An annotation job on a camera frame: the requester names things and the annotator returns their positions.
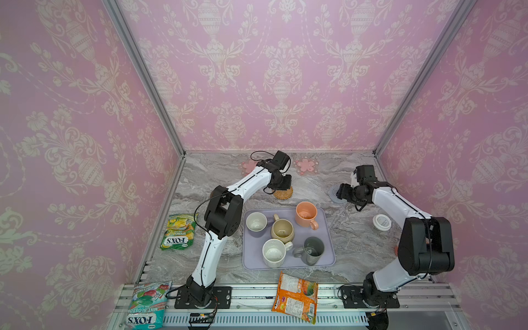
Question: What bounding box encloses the blue knitted round coaster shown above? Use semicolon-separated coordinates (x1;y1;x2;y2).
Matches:
328;184;345;204

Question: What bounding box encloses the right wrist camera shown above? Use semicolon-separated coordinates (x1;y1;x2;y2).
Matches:
353;165;378;186

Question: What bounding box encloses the grey green mug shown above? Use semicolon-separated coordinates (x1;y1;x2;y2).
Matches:
293;236;325;266

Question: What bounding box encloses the mint Fox's candy bag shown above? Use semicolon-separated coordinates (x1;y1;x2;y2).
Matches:
125;281;172;329

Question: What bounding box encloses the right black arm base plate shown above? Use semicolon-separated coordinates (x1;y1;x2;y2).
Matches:
338;285;400;309

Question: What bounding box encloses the green Fox's candy bag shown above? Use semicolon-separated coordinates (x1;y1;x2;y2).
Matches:
160;214;196;250

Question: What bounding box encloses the lavender mug white inside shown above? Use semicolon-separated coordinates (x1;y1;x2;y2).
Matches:
246;212;272;238

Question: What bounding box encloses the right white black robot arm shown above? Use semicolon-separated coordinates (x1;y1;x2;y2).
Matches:
336;181;455;307

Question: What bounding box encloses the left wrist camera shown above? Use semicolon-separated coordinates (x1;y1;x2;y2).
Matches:
272;151;290;171

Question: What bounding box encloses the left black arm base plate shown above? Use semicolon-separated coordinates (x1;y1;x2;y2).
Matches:
174;286;232;309

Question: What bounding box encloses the orange snack packet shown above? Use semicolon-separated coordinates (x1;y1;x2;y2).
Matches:
271;272;319;325

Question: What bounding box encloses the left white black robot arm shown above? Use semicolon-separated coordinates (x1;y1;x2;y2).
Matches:
184;161;292;307

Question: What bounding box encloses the pink flower silicone coaster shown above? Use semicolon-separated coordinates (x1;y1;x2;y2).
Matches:
239;159;257;176

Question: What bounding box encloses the woven rattan round coaster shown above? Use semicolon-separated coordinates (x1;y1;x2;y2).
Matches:
273;187;294;200

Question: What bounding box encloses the lavender plastic tray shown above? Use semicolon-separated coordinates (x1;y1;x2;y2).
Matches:
241;207;336;271

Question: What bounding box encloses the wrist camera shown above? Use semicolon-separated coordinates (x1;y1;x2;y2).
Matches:
353;165;378;186
272;151;290;171

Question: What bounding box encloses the peach pink mug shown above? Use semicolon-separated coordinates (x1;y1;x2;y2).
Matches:
295;202;319;230

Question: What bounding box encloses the cream yellow mug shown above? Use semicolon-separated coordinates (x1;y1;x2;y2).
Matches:
271;214;295;243

